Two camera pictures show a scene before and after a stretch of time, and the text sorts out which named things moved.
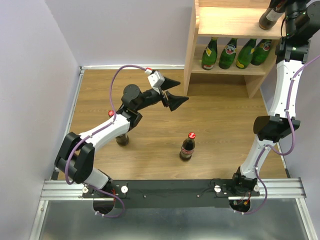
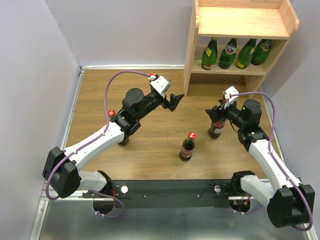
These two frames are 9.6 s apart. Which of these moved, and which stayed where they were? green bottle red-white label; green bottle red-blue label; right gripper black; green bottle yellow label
Moved: right gripper black
Stayed: green bottle red-white label; green bottle yellow label; green bottle red-blue label
